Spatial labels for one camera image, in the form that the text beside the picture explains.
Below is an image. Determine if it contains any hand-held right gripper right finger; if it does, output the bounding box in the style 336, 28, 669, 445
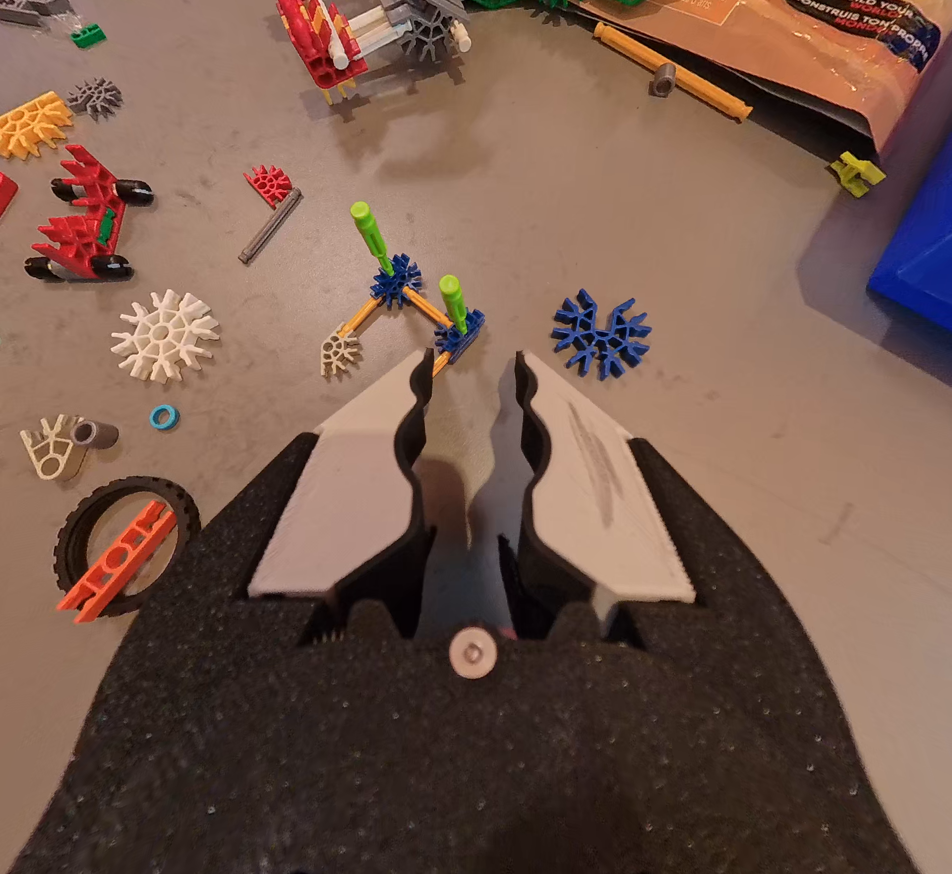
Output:
497, 350, 698, 642

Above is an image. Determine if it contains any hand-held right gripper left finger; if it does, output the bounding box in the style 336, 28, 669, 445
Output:
247, 348, 440, 638

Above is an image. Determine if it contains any blue and yellow rod assembly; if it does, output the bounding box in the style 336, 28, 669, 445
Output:
320, 200, 486, 378

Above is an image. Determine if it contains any blue double connector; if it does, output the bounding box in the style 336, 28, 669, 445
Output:
550, 288, 653, 380

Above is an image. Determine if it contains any orange ladder connector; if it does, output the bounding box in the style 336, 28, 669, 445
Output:
56, 500, 179, 624

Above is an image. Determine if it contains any white snowflake connector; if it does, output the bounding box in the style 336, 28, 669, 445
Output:
110, 288, 222, 385

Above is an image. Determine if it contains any black rubber tyre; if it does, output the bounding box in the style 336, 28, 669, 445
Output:
54, 476, 202, 621

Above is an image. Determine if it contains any beige connector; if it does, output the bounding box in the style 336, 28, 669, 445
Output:
20, 414, 86, 482

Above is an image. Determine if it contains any grey rod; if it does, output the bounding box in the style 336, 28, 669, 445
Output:
238, 188, 303, 266

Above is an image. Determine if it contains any small red connector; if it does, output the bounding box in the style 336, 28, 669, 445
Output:
243, 163, 293, 207

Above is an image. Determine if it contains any red assembly with black wheels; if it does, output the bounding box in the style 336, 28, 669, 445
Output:
24, 145, 156, 283

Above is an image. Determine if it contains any blue plastic lid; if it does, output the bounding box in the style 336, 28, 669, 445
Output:
866, 156, 952, 354

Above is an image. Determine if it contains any yellow-green clip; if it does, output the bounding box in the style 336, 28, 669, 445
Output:
829, 151, 888, 199

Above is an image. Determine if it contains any long yellow rod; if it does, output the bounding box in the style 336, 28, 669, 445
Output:
593, 20, 754, 122

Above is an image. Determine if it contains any multicolour toy model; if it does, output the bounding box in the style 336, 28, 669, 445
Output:
238, 0, 473, 101

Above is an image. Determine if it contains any small grey snowflake connector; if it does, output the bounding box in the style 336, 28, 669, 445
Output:
67, 76, 123, 122

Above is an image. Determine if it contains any yellow fan connector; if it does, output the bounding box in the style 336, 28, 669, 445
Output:
0, 91, 75, 161

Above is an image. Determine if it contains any dark grey connector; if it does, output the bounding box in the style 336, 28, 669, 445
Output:
0, 0, 71, 27

